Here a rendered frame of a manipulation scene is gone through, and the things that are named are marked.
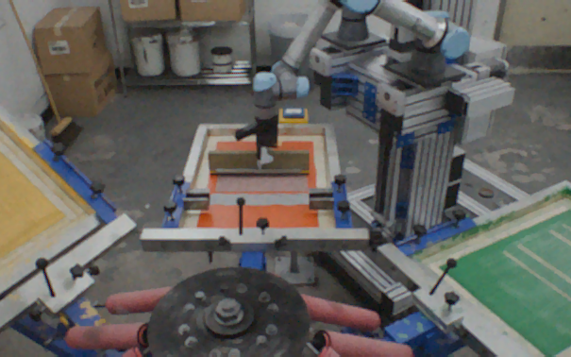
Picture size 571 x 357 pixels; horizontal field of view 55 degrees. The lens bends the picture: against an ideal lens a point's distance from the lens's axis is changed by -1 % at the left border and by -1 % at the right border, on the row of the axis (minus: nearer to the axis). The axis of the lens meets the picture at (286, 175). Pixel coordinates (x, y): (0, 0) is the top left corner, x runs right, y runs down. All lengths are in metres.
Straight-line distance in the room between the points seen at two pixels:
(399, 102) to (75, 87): 3.40
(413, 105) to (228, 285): 1.34
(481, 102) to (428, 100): 0.21
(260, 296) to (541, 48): 5.28
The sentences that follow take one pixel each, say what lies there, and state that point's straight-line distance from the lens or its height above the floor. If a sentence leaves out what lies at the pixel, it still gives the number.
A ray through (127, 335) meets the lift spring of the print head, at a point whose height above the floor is 1.24.
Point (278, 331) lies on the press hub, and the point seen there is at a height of 1.31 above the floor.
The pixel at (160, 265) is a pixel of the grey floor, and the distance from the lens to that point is 3.25.
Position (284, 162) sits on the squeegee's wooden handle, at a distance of 2.09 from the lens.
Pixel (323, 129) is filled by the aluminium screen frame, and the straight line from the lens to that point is 2.40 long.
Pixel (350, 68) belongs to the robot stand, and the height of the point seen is 1.14.
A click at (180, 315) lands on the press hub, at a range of 1.08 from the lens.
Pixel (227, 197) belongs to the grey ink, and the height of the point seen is 0.96.
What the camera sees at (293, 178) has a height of 0.95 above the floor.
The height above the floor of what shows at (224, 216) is 0.95.
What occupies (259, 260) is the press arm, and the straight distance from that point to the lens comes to 1.59.
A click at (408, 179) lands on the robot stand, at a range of 2.81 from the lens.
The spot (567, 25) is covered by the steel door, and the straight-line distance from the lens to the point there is 6.14.
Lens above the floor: 2.07
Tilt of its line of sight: 32 degrees down
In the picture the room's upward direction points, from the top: 1 degrees counter-clockwise
